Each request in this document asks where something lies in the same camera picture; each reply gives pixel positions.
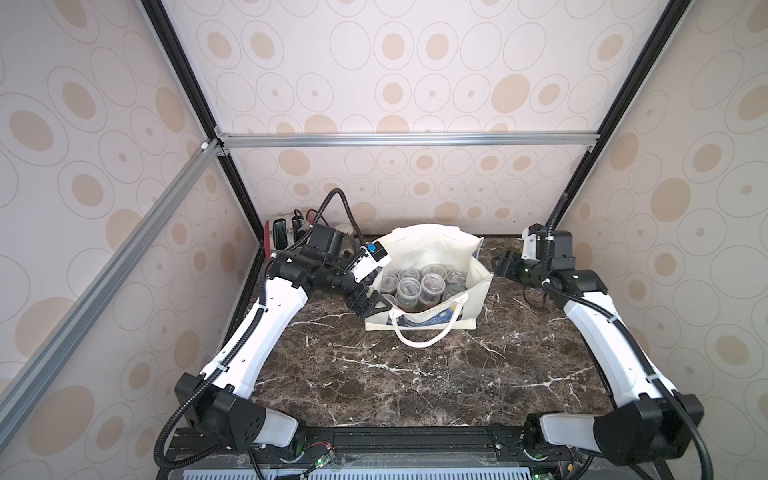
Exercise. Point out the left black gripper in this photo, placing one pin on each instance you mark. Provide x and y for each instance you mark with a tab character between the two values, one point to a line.
367	305

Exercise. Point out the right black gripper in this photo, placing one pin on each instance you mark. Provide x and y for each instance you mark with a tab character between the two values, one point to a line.
510	264

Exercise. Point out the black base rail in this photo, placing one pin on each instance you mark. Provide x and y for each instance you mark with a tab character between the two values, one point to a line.
491	452

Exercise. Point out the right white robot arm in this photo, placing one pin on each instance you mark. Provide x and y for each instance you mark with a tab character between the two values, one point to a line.
651	419

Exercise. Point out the seed jar in bag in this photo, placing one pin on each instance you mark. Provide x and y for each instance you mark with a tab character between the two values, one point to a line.
389	284
407	294
432	289

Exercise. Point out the horizontal aluminium frame bar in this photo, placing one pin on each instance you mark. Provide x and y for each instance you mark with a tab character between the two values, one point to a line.
437	139

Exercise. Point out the left diagonal aluminium bar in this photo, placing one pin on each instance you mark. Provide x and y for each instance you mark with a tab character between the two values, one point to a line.
45	365

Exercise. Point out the red chrome toaster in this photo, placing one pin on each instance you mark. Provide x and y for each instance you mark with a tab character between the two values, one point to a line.
284	229

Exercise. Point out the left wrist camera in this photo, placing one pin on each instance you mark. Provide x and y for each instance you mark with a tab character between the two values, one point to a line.
369	258

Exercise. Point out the cream canvas tote bag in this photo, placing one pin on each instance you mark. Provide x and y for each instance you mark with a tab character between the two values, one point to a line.
446	251

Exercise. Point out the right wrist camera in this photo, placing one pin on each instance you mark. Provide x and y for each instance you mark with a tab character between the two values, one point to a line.
548	248

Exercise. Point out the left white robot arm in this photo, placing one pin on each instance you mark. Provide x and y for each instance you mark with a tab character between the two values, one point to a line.
217	401

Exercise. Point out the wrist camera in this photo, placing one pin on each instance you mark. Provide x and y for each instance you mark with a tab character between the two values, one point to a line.
548	248
369	258

